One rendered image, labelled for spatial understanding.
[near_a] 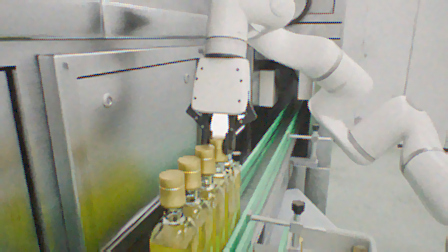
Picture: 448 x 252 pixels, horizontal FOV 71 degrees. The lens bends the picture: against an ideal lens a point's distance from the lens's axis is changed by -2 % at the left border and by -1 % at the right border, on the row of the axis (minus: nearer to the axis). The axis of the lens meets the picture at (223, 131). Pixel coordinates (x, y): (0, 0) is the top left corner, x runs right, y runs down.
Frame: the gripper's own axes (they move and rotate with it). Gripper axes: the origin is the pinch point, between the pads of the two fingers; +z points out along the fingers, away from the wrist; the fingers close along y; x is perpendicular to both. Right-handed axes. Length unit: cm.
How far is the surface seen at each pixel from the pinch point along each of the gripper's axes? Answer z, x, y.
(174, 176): 3.7, -17.6, 0.5
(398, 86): -58, 366, 91
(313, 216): 27, 57, 17
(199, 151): 1.3, -7.5, -0.4
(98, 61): -11.0, -18.7, -12.1
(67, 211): 10.2, -20.8, -14.0
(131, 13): -20.4, -10.7, -13.1
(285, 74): -36, 158, -12
